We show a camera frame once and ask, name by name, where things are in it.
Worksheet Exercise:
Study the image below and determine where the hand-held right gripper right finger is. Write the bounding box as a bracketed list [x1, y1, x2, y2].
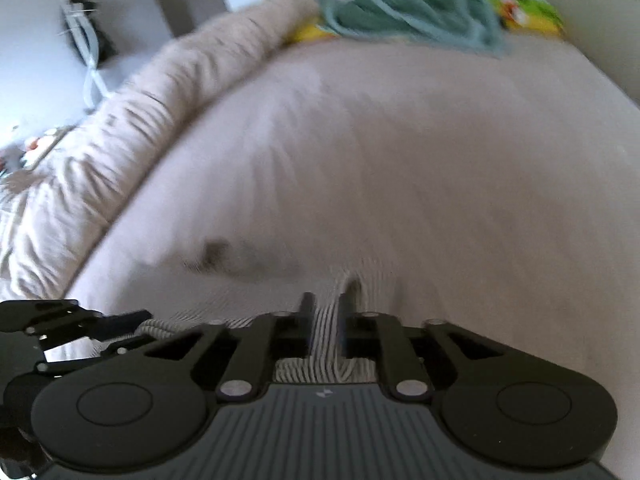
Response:
[339, 280, 507, 403]

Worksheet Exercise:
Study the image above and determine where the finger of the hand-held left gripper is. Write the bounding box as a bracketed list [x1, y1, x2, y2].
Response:
[39, 344, 137, 377]
[99, 311, 153, 339]

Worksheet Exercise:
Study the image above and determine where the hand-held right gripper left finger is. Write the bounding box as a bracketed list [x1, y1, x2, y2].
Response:
[127, 294, 318, 403]

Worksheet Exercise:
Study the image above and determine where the grey striped garment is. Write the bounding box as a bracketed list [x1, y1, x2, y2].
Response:
[137, 237, 413, 386]

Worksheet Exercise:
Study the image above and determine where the beige rolled duvet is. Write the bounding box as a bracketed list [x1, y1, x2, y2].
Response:
[0, 0, 326, 303]

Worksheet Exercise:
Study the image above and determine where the green blanket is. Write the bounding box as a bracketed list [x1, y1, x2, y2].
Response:
[250, 0, 512, 57]

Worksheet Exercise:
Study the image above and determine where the yellow printed pillow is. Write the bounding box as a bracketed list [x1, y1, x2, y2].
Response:
[289, 0, 567, 44]

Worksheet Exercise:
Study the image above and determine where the beige padded headboard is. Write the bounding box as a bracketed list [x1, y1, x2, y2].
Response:
[520, 0, 640, 103]

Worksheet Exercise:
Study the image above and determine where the white cable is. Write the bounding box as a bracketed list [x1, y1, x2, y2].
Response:
[59, 2, 112, 113]

